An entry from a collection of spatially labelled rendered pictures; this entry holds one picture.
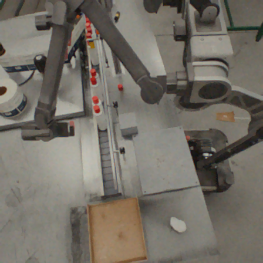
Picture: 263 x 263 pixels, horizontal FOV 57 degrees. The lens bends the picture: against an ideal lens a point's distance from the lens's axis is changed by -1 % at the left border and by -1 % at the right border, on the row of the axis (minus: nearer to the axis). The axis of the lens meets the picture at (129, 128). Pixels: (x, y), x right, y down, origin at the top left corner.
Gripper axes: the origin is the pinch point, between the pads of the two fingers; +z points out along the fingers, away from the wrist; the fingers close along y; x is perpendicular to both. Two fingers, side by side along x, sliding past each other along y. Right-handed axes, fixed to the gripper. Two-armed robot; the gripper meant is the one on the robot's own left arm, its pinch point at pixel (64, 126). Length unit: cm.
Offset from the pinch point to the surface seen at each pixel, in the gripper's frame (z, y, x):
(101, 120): 23.5, -12.6, 0.4
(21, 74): 59, 51, -29
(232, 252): 64, -98, 110
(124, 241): -2, -25, 57
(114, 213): 6, -20, 47
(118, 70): 65, -17, -29
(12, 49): 78, 67, -51
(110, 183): 11.9, -17.7, 32.4
